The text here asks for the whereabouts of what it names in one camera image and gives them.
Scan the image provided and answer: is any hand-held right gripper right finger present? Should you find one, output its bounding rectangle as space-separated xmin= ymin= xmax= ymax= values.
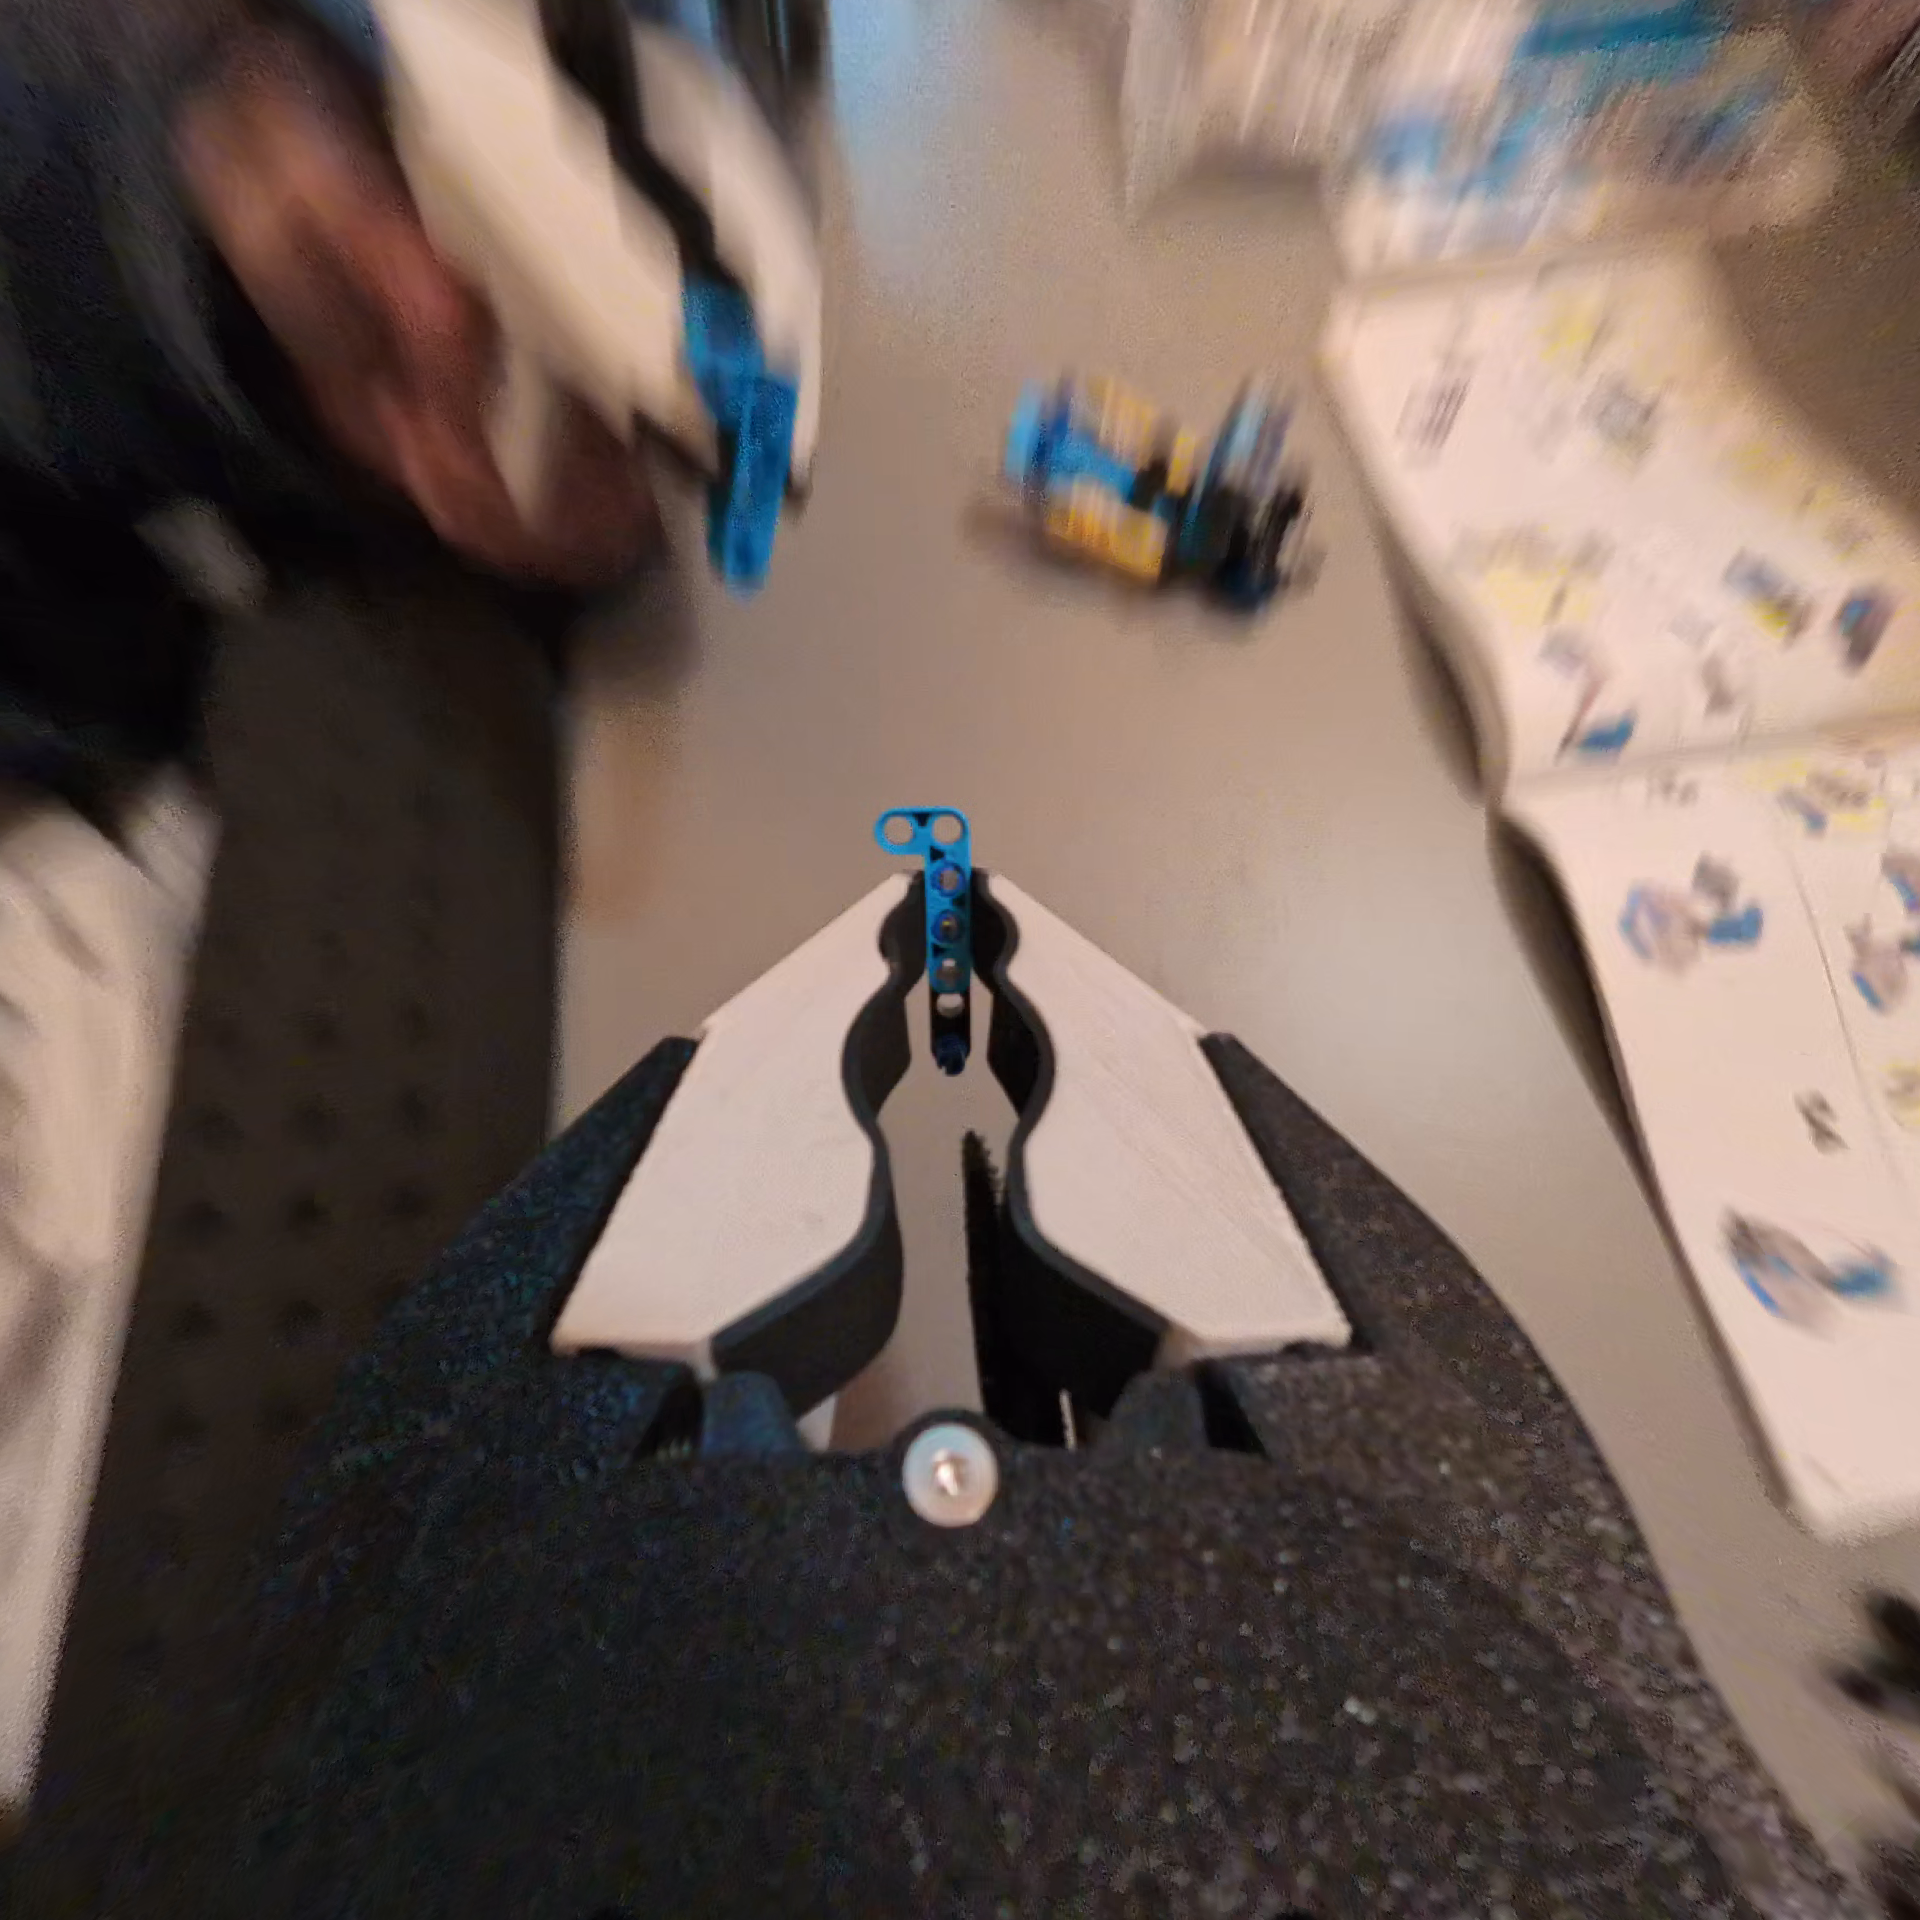
xmin=961 ymin=873 xmax=1353 ymax=1453

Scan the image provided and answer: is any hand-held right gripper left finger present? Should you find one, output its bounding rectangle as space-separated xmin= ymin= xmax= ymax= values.
xmin=552 ymin=873 xmax=922 ymax=1420

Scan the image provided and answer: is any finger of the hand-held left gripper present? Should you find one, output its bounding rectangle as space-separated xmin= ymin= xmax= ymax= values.
xmin=631 ymin=0 xmax=831 ymax=497
xmin=368 ymin=0 xmax=714 ymax=474

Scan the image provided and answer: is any blue L-shaped brick beam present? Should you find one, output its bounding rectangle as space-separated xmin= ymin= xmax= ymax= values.
xmin=873 ymin=808 xmax=974 ymax=1075

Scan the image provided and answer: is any person's left forearm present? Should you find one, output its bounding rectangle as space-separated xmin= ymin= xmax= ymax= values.
xmin=0 ymin=0 xmax=394 ymax=842

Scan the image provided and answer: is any grey desk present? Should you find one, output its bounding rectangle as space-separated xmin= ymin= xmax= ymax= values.
xmin=555 ymin=0 xmax=1920 ymax=1864

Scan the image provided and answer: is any person's left hand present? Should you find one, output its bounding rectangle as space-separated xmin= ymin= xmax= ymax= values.
xmin=171 ymin=37 xmax=670 ymax=594

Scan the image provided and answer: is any black perforated panel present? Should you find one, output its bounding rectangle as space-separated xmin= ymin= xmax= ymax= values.
xmin=46 ymin=598 xmax=579 ymax=1802

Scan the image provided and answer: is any blue yellow toy vehicle assembly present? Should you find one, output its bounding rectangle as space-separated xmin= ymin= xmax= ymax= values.
xmin=984 ymin=372 xmax=1322 ymax=608

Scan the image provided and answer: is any white shirt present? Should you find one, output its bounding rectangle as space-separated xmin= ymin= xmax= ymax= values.
xmin=0 ymin=795 xmax=219 ymax=1818

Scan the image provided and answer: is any sticker sheet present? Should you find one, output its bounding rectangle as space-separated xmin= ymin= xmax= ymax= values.
xmin=1124 ymin=0 xmax=1847 ymax=280

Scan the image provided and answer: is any open instruction booklet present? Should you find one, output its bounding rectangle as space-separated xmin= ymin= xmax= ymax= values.
xmin=1319 ymin=246 xmax=1920 ymax=1548

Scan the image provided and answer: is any pile of small brick pieces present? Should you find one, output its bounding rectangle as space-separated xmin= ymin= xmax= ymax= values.
xmin=1822 ymin=1590 xmax=1920 ymax=1728

